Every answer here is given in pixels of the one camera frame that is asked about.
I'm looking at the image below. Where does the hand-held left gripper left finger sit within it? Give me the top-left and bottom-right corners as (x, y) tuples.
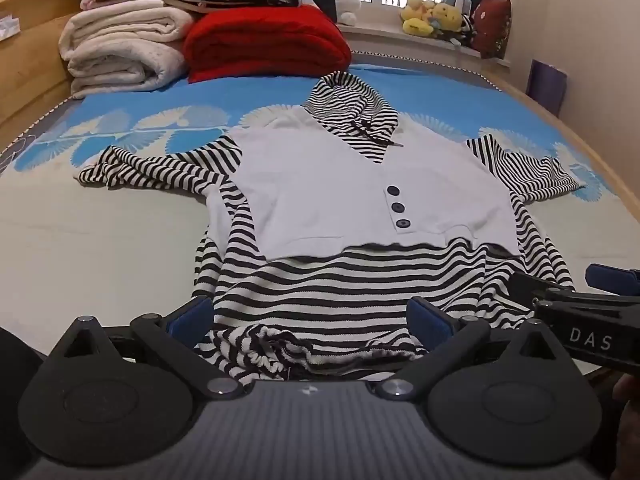
(47, 295), (245, 402)

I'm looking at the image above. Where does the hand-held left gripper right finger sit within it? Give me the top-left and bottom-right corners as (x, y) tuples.
(374, 296), (575, 402)

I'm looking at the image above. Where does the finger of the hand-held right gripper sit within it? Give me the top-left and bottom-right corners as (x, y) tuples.
(507, 271), (578, 311)
(586, 262), (640, 300)

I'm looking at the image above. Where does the striped hooded shirt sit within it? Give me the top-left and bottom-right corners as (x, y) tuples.
(77, 71), (586, 387)

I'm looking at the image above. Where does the blue and cream printed bedsheet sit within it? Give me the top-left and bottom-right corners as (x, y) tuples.
(0, 62), (628, 391)

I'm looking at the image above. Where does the dark red cushion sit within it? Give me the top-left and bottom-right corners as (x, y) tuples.
(470, 0), (514, 59)

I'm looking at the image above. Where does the window sill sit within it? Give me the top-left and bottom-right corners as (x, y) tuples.
(340, 22), (512, 69)

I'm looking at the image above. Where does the striped plush toy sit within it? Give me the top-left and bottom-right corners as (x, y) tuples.
(452, 12), (477, 44)

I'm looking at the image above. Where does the yellow bear plush toy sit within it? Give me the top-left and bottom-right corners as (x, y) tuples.
(430, 2), (464, 37)

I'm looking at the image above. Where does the red folded blanket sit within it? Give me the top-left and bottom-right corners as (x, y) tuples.
(182, 4), (353, 84)

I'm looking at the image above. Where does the cream folded blanket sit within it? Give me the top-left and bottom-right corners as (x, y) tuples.
(59, 0), (196, 100)

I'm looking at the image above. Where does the yellow duck plush toy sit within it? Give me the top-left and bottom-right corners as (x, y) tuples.
(400, 0), (437, 37)

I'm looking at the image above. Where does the white plush toy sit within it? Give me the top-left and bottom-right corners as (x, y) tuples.
(332, 0), (362, 27)

